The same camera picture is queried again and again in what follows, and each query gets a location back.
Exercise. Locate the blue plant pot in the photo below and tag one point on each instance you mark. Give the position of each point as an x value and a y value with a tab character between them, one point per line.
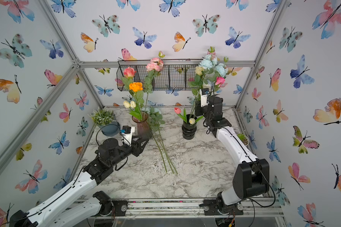
110	129

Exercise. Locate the pink peony flower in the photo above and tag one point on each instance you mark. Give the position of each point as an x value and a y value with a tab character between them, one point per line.
155	64

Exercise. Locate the yellow rose flower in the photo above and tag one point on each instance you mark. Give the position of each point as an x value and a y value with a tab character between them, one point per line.
199	70

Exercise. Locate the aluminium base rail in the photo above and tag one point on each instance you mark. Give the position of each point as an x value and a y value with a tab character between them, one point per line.
161	208

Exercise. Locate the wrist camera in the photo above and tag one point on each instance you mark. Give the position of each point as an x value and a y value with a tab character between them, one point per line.
204	94
127	134

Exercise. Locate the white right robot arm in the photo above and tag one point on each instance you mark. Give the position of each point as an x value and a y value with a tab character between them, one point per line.
252	175

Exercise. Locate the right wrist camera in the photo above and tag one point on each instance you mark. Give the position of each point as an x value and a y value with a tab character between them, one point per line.
204	94

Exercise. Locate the white tulip buds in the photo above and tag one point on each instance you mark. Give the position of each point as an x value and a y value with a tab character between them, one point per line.
129	104

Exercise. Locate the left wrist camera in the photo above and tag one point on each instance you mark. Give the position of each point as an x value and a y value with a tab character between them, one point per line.
127	134

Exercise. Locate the light blue flower bunch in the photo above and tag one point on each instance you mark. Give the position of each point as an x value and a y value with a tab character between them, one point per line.
210	62

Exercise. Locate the small white succulent pot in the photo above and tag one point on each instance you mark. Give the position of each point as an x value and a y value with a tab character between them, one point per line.
244	139

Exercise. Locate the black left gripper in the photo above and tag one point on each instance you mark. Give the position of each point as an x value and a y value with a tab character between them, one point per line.
137	150

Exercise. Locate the magenta rose flower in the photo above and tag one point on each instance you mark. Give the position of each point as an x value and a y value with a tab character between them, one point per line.
220	81

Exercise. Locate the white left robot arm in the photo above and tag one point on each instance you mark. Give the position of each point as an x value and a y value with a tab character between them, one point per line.
108	156

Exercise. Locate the pink rose flower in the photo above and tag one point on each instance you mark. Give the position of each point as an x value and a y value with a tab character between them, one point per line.
129	72

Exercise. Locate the pink ribbed glass vase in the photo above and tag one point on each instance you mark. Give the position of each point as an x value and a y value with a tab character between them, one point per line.
142	126

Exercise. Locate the red tulip flower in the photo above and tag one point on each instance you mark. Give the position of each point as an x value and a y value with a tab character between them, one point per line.
177	110

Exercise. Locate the black ribbed vase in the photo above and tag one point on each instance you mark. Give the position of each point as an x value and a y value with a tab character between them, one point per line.
188	129

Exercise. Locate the light blue flower stem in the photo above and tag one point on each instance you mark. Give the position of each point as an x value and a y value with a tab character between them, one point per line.
155	120
169	163

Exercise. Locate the orange flower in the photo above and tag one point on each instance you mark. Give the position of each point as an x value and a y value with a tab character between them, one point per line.
136	86

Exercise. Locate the green artificial bush plant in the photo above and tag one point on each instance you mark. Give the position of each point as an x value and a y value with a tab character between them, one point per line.
102	117

